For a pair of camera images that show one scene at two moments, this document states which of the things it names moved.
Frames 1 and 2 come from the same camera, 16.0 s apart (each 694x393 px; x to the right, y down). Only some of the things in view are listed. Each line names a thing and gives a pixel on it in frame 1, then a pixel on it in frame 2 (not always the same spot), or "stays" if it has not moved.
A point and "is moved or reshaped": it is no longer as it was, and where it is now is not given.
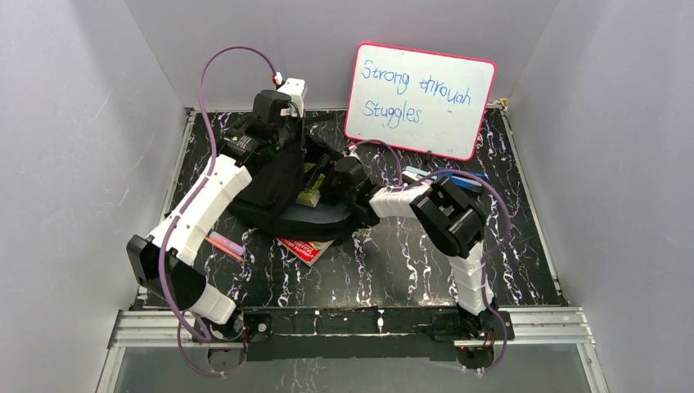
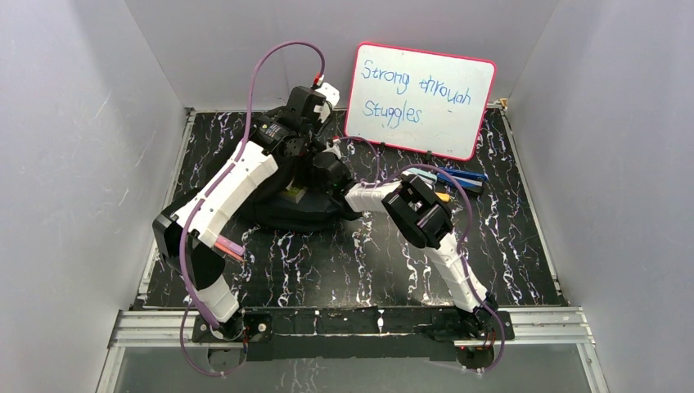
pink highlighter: [227, 243] stays
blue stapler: [464, 179] stays
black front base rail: [409, 331] stays
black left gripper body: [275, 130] -> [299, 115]
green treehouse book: [311, 196] -> [294, 193]
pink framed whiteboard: [419, 101] stays
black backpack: [291, 193] is moved or reshaped
